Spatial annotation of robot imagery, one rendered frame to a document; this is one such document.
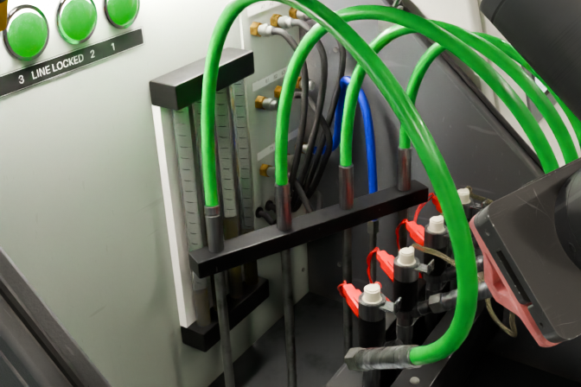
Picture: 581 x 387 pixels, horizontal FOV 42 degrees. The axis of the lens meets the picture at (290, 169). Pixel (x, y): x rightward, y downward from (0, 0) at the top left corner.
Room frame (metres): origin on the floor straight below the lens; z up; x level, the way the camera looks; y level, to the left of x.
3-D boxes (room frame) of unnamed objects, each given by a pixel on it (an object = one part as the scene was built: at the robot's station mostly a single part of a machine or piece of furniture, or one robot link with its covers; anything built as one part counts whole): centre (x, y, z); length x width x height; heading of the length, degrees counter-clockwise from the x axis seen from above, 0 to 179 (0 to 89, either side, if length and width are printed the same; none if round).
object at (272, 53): (0.98, 0.00, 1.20); 0.13 x 0.03 x 0.31; 146
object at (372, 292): (0.63, -0.08, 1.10); 0.02 x 0.02 x 0.03
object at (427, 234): (0.76, -0.18, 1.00); 0.05 x 0.03 x 0.21; 56
